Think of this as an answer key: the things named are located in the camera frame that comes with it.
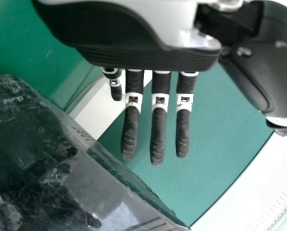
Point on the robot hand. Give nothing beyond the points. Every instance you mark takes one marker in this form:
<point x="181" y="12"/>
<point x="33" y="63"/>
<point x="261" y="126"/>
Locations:
<point x="133" y="36"/>

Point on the black oven with glass door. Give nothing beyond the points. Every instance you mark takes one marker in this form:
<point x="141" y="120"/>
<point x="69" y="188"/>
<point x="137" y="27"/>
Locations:
<point x="49" y="168"/>

